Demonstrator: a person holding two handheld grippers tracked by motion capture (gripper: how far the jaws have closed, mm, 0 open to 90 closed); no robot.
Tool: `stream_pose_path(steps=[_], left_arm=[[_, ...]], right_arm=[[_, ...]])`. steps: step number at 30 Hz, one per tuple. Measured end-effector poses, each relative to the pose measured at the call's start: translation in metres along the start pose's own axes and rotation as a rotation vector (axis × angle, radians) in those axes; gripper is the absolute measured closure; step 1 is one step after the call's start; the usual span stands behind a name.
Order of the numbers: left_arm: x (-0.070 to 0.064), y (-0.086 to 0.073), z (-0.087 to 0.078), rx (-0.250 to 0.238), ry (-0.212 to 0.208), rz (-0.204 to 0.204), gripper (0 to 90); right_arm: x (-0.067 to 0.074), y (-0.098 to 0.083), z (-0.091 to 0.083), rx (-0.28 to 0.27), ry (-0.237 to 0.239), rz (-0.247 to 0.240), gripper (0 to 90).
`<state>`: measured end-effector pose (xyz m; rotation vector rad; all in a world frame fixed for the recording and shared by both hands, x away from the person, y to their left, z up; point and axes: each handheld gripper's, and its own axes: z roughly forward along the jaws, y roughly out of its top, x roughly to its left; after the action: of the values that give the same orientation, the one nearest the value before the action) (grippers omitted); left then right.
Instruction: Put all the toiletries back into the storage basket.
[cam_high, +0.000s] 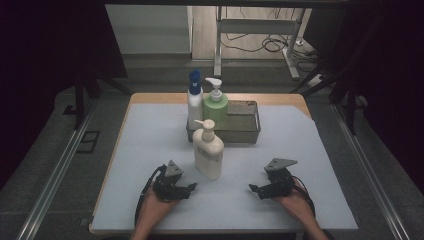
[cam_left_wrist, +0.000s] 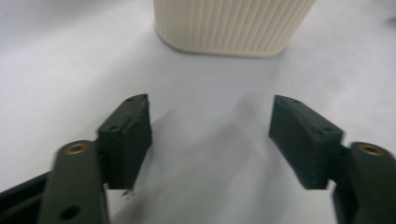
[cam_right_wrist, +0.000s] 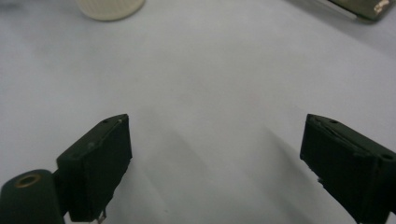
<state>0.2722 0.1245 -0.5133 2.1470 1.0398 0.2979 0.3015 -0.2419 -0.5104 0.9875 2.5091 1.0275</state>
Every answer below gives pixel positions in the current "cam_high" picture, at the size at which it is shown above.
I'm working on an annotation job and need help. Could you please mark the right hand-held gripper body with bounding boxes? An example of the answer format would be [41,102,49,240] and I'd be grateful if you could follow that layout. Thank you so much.
[263,157,299,201]

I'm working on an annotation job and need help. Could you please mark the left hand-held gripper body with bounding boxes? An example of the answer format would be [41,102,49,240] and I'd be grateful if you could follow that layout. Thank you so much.
[153,159,185,203]

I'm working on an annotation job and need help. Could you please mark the cream pump bottle orange label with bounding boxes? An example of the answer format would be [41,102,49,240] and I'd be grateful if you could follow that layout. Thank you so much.
[192,118,225,181]

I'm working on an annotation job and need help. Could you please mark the grey metal mesh basket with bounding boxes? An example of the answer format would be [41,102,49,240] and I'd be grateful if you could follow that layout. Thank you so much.
[185,99,262,144]

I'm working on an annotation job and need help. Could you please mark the white bottle blue pump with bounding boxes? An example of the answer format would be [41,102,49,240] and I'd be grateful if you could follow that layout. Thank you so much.
[186,68,205,131]

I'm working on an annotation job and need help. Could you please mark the green pump bottle white pump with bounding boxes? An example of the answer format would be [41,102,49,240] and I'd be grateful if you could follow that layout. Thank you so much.
[202,77,230,130]

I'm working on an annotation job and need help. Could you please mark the person's left hand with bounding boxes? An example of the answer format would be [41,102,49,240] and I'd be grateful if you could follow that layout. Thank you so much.
[141,187,180,223]

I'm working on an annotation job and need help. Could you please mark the person's right hand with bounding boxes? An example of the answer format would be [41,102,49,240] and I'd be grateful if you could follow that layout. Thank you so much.
[272,181,315,225]

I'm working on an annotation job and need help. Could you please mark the dark floor socket plate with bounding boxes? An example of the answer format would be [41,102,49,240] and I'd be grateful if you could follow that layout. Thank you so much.
[75,130,101,155]

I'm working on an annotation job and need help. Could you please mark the dark metal stand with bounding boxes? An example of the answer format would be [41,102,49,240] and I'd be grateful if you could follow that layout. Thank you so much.
[289,63,368,136]
[73,66,132,131]

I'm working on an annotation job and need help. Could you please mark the white power strip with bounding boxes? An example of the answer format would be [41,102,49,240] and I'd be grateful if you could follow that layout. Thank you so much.
[309,74,326,88]

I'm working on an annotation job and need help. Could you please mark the dark curtain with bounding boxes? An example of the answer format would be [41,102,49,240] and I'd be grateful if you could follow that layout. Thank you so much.
[304,0,424,196]
[0,0,128,191]

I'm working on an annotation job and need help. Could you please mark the white panel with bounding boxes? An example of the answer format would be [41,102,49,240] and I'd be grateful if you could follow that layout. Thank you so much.
[104,4,194,56]

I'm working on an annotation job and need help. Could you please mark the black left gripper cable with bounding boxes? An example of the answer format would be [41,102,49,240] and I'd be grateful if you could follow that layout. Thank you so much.
[133,164,168,228]

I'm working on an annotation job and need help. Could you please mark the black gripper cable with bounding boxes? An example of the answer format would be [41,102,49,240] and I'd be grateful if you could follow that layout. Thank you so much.
[292,175,334,240]
[133,164,168,228]

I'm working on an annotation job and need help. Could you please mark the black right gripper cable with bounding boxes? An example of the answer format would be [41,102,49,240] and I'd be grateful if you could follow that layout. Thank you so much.
[292,175,334,240]

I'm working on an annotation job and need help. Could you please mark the aluminium floor rail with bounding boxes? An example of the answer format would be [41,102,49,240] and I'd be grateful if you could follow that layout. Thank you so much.
[15,99,98,240]
[330,103,412,240]

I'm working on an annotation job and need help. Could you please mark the black floor cables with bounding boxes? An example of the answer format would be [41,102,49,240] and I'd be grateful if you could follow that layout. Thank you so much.
[223,6,322,73]

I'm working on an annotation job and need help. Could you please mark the white metal desk frame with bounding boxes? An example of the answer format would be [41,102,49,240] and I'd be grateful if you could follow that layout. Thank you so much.
[213,6,301,81]

